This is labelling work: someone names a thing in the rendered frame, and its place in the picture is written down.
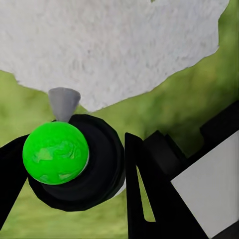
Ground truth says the insectifuge atomizer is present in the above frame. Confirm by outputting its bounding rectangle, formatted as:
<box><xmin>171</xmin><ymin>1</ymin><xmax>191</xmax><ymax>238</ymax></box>
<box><xmin>22</xmin><ymin>87</ymin><xmax>126</xmax><ymax>212</ymax></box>

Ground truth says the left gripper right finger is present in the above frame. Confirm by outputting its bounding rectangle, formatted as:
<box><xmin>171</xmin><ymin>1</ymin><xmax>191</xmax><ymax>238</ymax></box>
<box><xmin>124</xmin><ymin>133</ymin><xmax>209</xmax><ymax>239</ymax></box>

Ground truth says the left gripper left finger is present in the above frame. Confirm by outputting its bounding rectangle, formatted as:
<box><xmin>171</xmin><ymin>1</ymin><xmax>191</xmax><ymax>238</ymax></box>
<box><xmin>0</xmin><ymin>135</ymin><xmax>28</xmax><ymax>230</ymax></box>

